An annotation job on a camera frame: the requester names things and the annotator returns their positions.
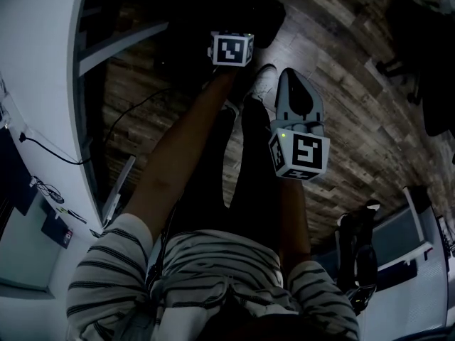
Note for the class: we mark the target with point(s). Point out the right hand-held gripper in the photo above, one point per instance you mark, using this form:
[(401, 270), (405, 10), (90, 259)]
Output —
[(305, 155)]

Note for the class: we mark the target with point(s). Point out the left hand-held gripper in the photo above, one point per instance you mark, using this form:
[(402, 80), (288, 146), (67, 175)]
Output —
[(229, 50)]

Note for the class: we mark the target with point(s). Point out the black plastic container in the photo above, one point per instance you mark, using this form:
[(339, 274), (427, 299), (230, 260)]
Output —
[(266, 16)]

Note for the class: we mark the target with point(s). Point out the person's right forearm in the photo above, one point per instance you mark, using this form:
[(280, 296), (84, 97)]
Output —
[(295, 226)]

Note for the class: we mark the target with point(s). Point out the person's left forearm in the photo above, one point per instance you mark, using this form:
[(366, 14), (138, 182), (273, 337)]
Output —
[(177, 155)]

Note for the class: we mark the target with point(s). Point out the person's right white shoe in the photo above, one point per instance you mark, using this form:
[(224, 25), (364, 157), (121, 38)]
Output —
[(263, 80)]

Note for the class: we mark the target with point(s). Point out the person's white shoe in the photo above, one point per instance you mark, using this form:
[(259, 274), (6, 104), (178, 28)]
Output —
[(231, 110), (263, 80)]

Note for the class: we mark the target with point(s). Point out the person's left white shoe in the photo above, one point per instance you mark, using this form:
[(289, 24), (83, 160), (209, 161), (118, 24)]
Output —
[(231, 110)]

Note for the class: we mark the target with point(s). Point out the black trousers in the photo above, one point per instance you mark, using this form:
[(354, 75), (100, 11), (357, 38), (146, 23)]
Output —
[(249, 155)]

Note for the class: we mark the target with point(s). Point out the white desk leg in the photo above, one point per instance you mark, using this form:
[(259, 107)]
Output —
[(117, 46)]

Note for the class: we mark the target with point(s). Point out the black and white office chair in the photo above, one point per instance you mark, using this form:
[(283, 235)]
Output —
[(359, 254)]

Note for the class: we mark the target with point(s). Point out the white desk foot bar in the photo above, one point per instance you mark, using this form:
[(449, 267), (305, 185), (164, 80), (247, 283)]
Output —
[(119, 190)]

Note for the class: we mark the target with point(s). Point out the black phone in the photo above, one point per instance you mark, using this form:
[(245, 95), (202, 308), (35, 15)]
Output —
[(78, 216)]

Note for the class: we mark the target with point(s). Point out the yellow sticker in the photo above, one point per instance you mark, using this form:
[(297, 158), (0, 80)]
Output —
[(63, 210)]

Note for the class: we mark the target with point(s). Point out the dark grey desk divider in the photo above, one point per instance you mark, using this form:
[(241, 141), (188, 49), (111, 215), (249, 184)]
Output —
[(14, 176)]

